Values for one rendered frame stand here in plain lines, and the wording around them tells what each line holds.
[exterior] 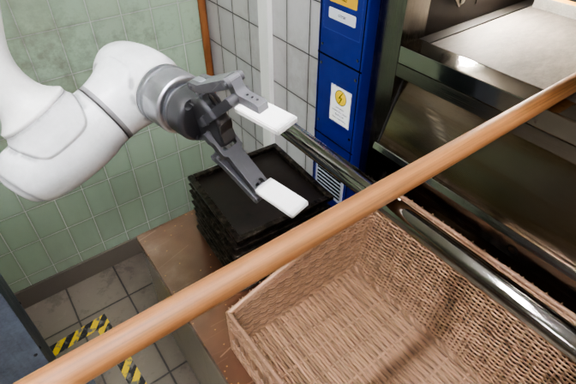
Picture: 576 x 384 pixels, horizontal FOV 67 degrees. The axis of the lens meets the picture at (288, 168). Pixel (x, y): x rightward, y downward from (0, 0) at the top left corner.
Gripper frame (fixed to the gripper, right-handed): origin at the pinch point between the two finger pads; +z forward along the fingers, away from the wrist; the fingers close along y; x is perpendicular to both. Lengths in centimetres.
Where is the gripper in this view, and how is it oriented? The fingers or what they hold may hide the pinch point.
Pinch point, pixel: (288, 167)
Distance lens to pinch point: 51.0
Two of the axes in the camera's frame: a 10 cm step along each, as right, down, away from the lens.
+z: 7.1, 4.3, -5.6
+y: 1.2, 7.1, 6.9
